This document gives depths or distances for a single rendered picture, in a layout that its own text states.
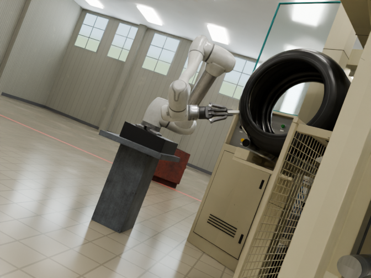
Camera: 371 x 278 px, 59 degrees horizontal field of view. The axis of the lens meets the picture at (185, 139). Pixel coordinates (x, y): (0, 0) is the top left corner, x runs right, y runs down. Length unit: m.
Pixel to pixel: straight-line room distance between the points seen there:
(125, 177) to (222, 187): 0.82
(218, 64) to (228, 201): 1.12
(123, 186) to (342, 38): 1.76
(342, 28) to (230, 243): 1.70
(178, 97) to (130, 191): 0.98
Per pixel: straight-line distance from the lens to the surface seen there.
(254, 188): 2.61
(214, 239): 2.76
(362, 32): 1.99
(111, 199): 2.49
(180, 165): 5.48
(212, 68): 2.22
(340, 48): 2.29
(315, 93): 2.21
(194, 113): 1.83
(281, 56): 1.91
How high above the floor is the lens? 0.77
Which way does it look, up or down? 1 degrees up
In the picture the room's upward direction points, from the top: 21 degrees clockwise
